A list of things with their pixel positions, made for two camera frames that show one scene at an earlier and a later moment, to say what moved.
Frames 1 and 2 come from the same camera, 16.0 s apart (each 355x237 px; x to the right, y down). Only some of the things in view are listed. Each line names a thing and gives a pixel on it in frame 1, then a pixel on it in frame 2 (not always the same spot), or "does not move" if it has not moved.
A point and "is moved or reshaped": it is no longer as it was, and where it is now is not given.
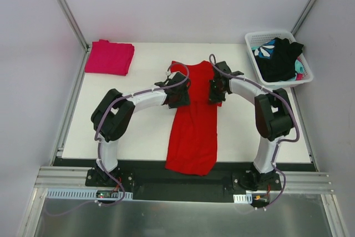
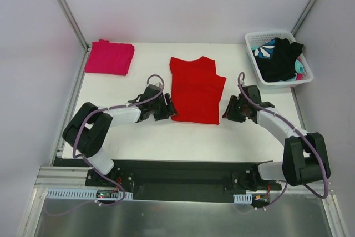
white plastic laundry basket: [252, 39] does not move
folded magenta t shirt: [110, 58] does not move
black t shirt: [276, 59] does not move
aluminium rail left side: [62, 177] does not move
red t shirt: [192, 142] is moved or reshaped
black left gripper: [181, 97] to [163, 106]
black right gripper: [214, 92] to [236, 110]
